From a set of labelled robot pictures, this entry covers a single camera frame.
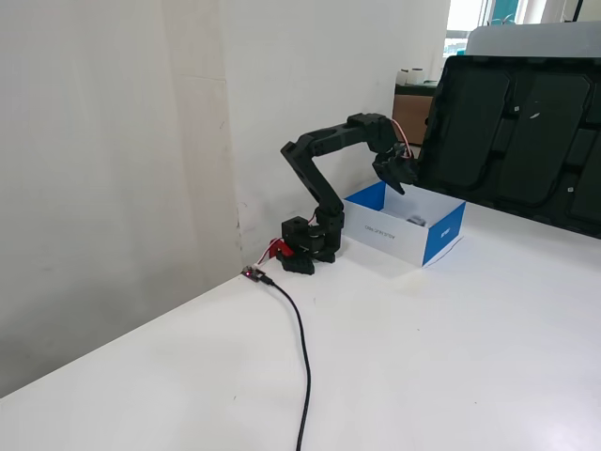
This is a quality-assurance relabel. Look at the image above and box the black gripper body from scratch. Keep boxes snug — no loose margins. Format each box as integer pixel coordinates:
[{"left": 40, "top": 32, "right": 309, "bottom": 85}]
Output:
[{"left": 373, "top": 144, "right": 420, "bottom": 180}]

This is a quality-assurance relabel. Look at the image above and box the blue and white cardboard box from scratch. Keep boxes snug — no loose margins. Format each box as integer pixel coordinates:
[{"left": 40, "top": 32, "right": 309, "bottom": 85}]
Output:
[{"left": 342, "top": 181, "right": 467, "bottom": 269}]

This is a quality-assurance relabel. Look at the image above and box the black USB cable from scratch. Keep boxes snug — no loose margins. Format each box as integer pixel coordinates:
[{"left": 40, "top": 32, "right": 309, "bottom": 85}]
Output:
[{"left": 259, "top": 273, "right": 314, "bottom": 451}]

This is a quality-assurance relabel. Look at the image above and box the black plastic tray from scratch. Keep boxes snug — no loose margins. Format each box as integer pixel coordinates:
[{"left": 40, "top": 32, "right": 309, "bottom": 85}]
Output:
[{"left": 412, "top": 54, "right": 601, "bottom": 240}]

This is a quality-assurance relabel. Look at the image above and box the white red servo wire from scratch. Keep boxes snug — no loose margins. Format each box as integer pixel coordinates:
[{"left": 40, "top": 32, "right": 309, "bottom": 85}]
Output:
[{"left": 388, "top": 117, "right": 417, "bottom": 160}]

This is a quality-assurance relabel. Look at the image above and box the white panel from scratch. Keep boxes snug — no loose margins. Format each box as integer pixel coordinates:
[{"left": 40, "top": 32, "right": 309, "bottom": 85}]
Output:
[{"left": 464, "top": 20, "right": 601, "bottom": 60}]

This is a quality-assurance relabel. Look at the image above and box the brown cabinet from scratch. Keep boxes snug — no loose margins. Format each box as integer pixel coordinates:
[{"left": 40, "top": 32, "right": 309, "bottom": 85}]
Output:
[{"left": 390, "top": 84, "right": 436, "bottom": 148}]

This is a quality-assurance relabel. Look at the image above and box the white red board wire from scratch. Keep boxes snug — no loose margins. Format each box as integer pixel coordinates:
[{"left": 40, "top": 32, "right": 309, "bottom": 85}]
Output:
[{"left": 254, "top": 243, "right": 278, "bottom": 270}]

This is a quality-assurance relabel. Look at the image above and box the red clamp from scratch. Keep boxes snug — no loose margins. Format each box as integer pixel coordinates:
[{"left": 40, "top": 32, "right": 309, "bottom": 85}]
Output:
[{"left": 267, "top": 238, "right": 297, "bottom": 260}]

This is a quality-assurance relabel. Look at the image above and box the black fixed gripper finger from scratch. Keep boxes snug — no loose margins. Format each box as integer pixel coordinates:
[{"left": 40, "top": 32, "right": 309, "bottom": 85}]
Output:
[{"left": 380, "top": 172, "right": 408, "bottom": 196}]

